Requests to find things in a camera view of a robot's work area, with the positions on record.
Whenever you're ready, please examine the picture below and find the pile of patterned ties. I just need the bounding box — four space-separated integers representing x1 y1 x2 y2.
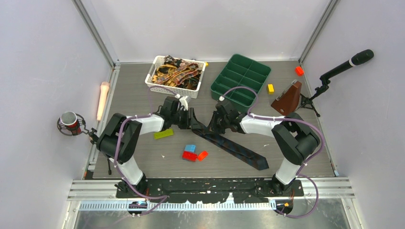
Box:
151 55 202 90

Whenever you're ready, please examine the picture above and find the navy brown striped tie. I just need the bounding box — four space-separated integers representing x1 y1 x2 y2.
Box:
191 121 269 170

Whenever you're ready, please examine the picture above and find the blue block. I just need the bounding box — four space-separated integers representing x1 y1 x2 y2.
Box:
184 145 196 153

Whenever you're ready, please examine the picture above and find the red silver studio microphone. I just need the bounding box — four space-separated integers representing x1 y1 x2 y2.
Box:
56 111 90 136

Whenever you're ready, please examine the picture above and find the black handheld microphone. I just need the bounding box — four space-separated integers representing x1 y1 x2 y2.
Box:
320 49 374 85

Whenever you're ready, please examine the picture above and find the yellow block near tray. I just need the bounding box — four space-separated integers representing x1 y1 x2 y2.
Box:
267 84 275 94

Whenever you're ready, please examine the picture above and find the lime green flat block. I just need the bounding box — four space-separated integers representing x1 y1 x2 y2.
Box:
153 128 174 140

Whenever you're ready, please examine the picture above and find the black tripod left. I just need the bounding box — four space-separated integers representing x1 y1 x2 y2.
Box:
88 128 112 176

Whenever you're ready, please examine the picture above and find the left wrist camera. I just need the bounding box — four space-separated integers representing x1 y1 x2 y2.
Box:
175 94 191 111

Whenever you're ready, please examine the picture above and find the orange block in corner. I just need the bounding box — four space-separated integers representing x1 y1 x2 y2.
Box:
295 66 305 76

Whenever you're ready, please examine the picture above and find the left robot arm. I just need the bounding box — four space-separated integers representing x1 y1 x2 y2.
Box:
92 95 195 198

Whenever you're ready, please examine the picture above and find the green divided tray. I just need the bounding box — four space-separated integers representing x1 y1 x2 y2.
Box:
210 53 272 112

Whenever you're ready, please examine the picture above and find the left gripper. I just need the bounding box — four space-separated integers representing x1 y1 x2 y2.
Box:
171 108 201 130

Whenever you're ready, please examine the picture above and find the white perforated basket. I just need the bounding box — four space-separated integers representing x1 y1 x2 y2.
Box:
145 55 208 98

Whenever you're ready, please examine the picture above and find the peach cylinder handle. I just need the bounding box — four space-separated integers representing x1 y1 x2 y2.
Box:
96 82 110 121

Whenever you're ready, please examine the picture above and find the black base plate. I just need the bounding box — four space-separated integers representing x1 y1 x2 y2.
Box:
136 177 304 204

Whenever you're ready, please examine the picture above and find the red block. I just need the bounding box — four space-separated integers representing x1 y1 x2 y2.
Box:
182 151 198 162

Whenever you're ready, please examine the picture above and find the orange-red small block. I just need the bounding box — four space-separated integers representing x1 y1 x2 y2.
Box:
197 151 209 161

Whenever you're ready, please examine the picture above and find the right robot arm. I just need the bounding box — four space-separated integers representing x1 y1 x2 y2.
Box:
208 100 325 196

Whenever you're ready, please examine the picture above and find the black microphone tripod right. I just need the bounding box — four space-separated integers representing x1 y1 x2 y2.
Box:
296 79 330 117

